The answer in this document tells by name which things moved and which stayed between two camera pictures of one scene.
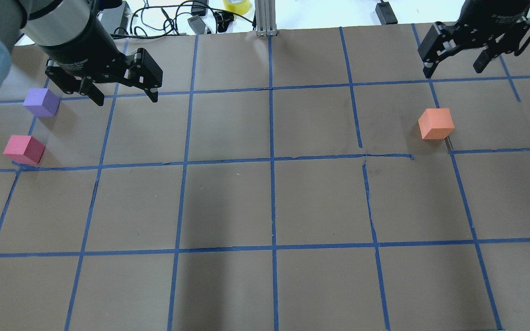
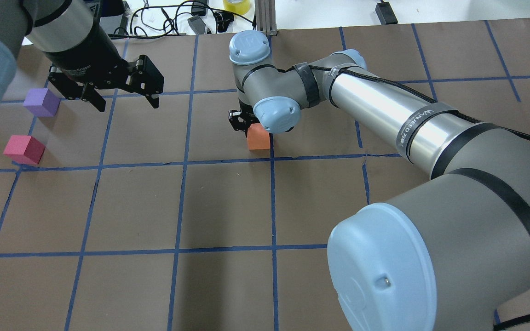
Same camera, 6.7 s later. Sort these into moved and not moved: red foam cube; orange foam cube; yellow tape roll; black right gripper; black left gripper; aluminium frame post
Moved: orange foam cube; black right gripper
Not moved: red foam cube; aluminium frame post; black left gripper; yellow tape roll
